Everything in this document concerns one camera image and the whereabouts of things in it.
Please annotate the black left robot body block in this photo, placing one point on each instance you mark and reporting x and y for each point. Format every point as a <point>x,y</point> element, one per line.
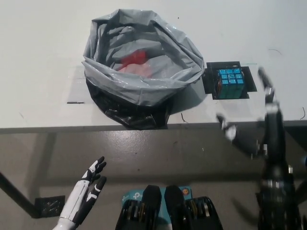
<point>139,210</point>

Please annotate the teal cardboard box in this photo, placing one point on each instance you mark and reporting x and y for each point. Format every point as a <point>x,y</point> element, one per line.
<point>132,195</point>

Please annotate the thin black tape strip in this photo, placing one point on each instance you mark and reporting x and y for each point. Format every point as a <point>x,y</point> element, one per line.
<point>75,102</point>

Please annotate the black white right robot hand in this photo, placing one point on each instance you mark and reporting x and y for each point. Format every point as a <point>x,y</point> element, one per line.
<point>274,134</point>

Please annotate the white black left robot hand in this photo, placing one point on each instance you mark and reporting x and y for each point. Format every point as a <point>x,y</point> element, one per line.
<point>80,196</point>

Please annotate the black table leg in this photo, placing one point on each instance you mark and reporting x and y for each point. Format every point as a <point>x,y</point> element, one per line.
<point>16,191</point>

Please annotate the rubik's cube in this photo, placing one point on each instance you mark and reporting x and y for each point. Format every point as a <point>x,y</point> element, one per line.
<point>230,83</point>

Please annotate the red item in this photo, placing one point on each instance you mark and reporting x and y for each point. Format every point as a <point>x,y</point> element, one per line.
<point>134,60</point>

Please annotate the grey black plastic bag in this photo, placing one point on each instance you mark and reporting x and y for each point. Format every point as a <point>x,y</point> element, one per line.
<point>134,81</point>

